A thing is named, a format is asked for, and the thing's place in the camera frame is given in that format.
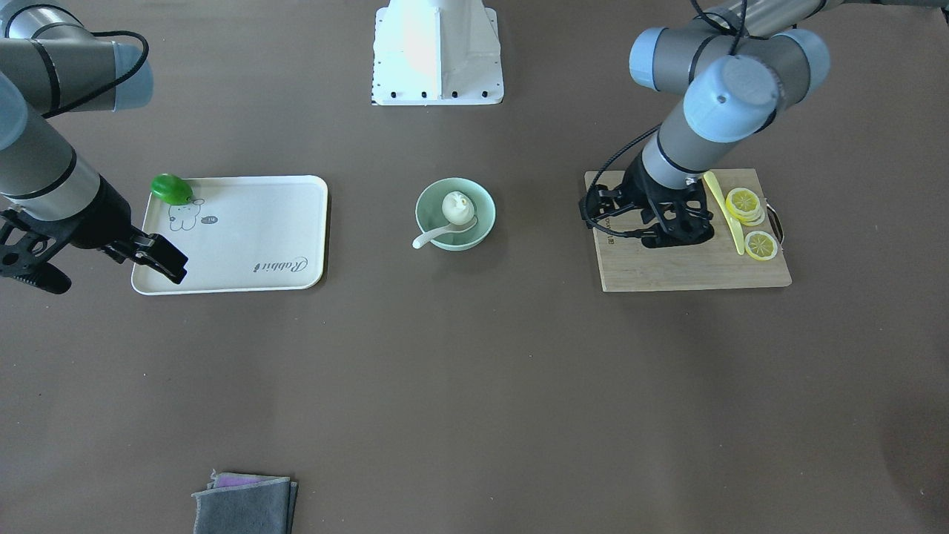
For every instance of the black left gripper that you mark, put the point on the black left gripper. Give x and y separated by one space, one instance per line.
640 189

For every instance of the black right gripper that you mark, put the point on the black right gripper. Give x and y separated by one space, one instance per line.
102 215

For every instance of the white steamed bun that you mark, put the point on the white steamed bun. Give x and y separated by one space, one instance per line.
457 208

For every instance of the white ceramic soup spoon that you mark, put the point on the white ceramic soup spoon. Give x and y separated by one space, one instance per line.
451 228

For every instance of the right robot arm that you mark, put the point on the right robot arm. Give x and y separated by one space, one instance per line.
52 65

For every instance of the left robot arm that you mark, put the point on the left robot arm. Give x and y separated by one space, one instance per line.
737 67

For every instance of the mint green bowl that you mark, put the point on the mint green bowl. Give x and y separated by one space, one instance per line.
429 216

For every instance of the wooden cutting board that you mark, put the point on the wooden cutting board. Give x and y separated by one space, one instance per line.
626 265

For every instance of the green lime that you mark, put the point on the green lime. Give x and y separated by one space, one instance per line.
171 189

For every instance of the cream rabbit serving tray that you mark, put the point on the cream rabbit serving tray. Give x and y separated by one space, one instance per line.
242 234

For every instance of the yellow plastic knife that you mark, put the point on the yellow plastic knife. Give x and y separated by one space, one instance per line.
709 178

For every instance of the stacked lemon slices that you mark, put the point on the stacked lemon slices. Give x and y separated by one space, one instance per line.
743 204

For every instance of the single lemon slice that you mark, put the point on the single lemon slice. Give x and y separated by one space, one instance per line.
761 246

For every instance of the grey folded cloth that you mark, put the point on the grey folded cloth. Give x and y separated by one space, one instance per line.
245 503

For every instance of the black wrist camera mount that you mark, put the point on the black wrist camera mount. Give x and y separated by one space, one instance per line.
26 254

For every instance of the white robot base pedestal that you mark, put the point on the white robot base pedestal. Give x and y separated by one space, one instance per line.
445 53

